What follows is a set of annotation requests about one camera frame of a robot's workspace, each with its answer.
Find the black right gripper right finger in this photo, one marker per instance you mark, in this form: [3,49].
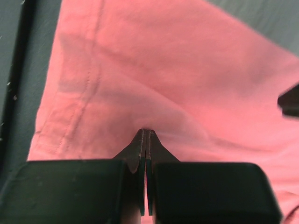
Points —
[206,192]

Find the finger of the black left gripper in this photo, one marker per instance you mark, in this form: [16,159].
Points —
[288,102]

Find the pink t-shirt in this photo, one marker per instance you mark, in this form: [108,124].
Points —
[203,81]

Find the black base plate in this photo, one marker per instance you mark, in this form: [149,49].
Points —
[15,25]

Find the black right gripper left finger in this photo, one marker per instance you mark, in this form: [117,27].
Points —
[102,191]

